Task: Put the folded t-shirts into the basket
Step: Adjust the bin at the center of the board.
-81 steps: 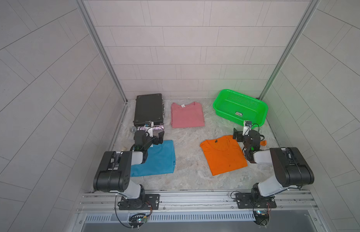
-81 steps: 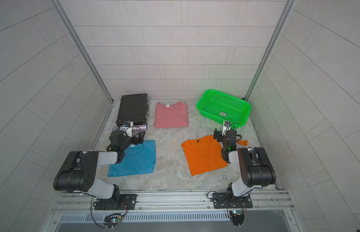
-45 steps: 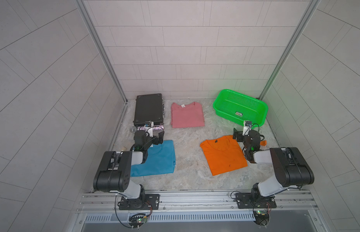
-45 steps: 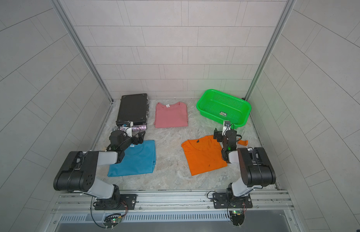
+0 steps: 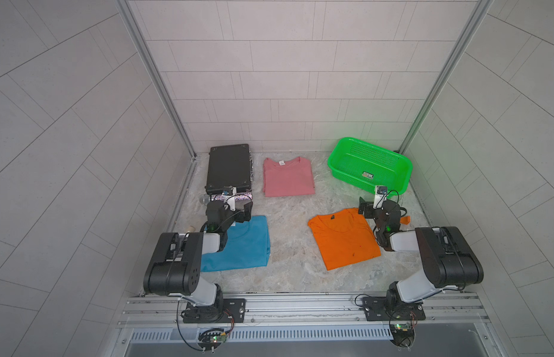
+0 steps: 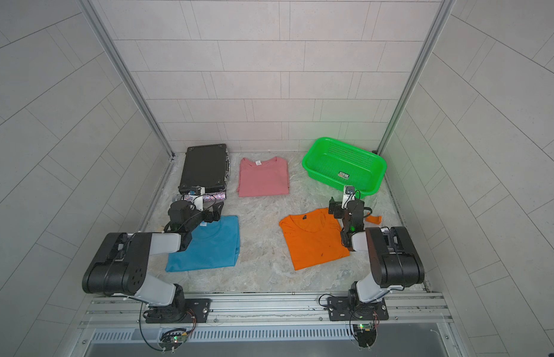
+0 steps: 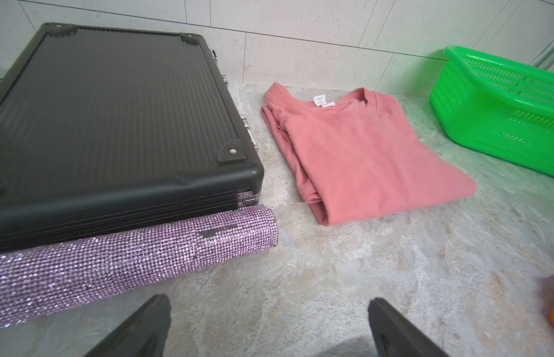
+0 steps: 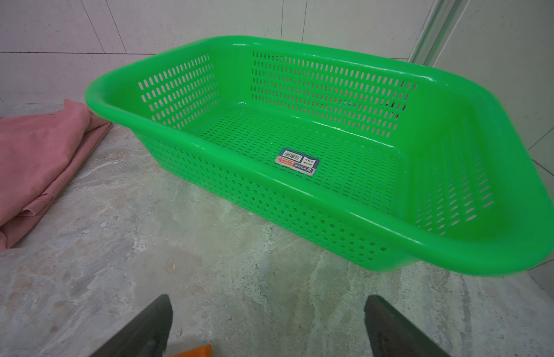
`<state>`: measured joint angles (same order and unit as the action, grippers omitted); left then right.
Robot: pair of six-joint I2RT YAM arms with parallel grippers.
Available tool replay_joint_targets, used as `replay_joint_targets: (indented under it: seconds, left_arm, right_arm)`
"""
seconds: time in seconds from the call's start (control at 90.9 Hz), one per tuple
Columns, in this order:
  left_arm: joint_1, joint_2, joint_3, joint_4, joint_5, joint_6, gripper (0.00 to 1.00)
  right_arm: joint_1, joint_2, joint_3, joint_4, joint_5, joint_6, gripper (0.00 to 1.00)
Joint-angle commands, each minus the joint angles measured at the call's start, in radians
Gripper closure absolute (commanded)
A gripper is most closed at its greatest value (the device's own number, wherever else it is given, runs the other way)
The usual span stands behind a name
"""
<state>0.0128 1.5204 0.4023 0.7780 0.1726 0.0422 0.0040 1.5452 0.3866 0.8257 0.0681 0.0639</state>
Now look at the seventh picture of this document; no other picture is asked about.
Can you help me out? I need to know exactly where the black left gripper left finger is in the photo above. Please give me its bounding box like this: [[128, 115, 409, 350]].
[[86, 294, 171, 357]]

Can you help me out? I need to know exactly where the purple glitter roll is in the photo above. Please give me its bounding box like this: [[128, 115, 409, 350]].
[[0, 205, 278, 330]]

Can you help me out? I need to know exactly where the pink folded t-shirt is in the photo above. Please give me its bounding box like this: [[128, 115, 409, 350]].
[[261, 83, 476, 226]]

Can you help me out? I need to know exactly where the green plastic basket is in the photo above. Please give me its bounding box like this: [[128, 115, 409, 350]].
[[430, 46, 554, 177]]

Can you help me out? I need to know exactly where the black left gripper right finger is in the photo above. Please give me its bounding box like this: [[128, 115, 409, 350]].
[[368, 297, 449, 357]]

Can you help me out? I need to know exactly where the black hard case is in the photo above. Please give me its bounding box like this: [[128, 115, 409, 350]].
[[0, 22, 264, 254]]

